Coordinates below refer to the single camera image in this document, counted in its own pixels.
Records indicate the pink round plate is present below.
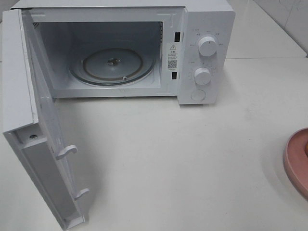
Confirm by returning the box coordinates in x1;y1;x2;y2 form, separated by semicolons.
283;128;308;200

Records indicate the white microwave knob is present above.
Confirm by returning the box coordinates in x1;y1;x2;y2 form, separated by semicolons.
198;35;218;57
194;68;211;85

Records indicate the burger with lettuce and tomato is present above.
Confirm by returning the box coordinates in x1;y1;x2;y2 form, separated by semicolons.
305;142;308;156

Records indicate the white microwave oven body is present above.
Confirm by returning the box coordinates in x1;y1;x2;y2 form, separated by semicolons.
9;0;235;104

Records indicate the white microwave door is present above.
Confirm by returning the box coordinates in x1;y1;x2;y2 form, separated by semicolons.
2;9;89;230

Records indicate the round white door button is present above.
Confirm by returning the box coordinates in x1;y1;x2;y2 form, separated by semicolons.
191;90;206;102

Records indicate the glass microwave turntable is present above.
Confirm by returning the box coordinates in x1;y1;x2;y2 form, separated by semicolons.
69;48;155;86

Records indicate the white warning label sticker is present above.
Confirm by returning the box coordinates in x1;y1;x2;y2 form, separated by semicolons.
166;42;179;71

